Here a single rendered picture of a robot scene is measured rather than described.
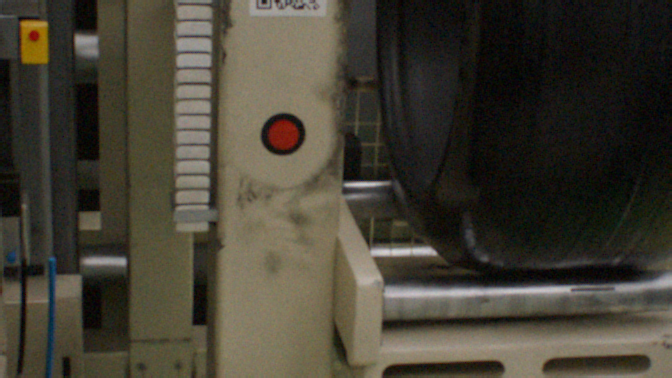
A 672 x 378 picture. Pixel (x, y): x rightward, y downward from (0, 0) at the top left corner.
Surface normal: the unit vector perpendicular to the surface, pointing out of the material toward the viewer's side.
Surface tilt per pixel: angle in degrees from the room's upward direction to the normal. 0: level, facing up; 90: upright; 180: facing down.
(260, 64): 90
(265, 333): 90
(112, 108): 95
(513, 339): 0
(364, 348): 90
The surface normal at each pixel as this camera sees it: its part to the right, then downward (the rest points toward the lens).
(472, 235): -0.60, 0.68
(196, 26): 0.17, 0.36
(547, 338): 0.05, -0.94
